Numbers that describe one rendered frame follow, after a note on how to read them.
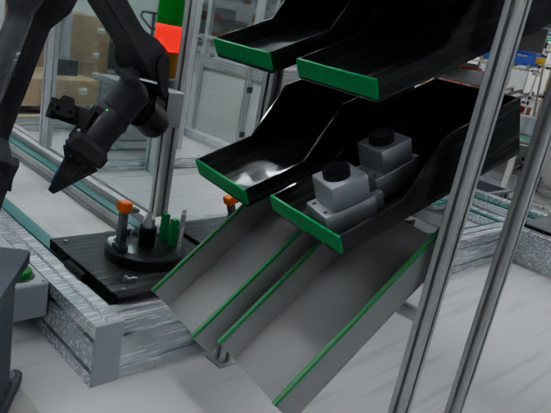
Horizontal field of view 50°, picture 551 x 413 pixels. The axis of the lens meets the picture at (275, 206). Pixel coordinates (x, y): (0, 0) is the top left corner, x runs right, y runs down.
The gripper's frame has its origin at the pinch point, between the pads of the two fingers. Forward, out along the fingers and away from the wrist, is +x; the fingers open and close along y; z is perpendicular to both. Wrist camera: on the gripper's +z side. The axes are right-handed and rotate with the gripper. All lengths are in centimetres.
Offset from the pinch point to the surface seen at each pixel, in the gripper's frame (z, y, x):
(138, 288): -19.3, 6.8, 7.1
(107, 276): -15.0, 3.3, 9.2
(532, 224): -115, -44, -66
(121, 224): -12.4, -1.5, 1.8
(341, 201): -21, 43, -19
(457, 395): -60, 31, -11
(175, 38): -0.6, -19.4, -30.6
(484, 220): -110, -57, -61
